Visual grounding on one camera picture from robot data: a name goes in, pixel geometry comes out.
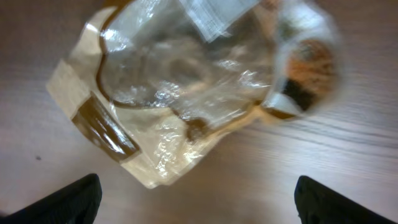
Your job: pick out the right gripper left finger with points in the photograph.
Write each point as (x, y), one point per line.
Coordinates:
(76, 203)

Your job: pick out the brown cookie snack pouch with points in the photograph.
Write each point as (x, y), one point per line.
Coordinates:
(157, 84)

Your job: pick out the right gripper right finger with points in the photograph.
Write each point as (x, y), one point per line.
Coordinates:
(318, 204)

